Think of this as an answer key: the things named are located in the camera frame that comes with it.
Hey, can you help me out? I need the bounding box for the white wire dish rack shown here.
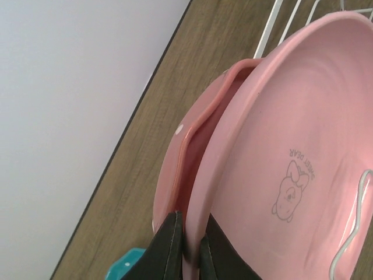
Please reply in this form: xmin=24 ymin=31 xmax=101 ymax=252
xmin=252 ymin=0 xmax=373 ymax=280

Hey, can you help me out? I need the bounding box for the teal plate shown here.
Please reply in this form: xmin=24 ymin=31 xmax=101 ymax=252
xmin=105 ymin=248 xmax=146 ymax=280

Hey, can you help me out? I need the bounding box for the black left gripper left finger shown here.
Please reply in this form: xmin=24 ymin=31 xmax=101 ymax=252
xmin=122 ymin=211 xmax=183 ymax=280

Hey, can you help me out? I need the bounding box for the dark pink scalloped plate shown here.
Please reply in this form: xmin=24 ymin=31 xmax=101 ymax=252
xmin=152 ymin=58 xmax=262 ymax=232

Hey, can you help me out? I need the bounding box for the light pink plate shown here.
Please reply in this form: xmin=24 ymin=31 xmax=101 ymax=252
xmin=183 ymin=11 xmax=372 ymax=279

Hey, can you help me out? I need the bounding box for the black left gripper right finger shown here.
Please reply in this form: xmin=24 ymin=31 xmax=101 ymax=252
xmin=199 ymin=215 xmax=260 ymax=280

